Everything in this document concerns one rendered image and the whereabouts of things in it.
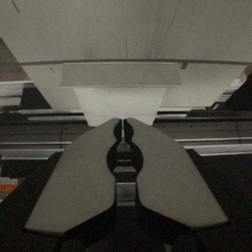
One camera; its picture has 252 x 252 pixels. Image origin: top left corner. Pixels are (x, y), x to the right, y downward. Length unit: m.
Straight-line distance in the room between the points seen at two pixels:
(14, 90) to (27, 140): 0.26
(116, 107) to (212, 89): 0.10
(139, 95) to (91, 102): 0.05
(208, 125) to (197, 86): 0.34
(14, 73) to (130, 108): 0.14
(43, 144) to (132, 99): 0.35
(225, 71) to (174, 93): 0.05
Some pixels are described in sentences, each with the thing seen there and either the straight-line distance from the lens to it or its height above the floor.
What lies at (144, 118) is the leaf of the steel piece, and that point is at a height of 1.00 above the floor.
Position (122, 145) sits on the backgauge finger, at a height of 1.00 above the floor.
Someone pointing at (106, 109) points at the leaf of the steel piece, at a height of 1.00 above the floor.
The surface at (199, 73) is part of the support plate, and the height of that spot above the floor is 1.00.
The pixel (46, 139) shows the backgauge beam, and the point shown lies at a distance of 0.50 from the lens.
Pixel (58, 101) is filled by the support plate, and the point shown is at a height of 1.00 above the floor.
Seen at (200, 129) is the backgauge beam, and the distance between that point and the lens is 0.51.
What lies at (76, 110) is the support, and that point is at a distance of 0.22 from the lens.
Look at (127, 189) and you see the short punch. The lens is 0.21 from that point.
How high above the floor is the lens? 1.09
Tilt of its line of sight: 20 degrees down
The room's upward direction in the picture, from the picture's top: 178 degrees clockwise
